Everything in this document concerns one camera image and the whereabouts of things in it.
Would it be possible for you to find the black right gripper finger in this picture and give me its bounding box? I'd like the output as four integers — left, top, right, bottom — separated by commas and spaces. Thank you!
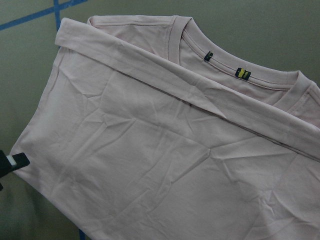
0, 150, 30, 178

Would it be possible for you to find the pink printed t-shirt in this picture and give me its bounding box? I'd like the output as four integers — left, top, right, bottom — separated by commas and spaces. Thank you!
11, 15, 320, 240

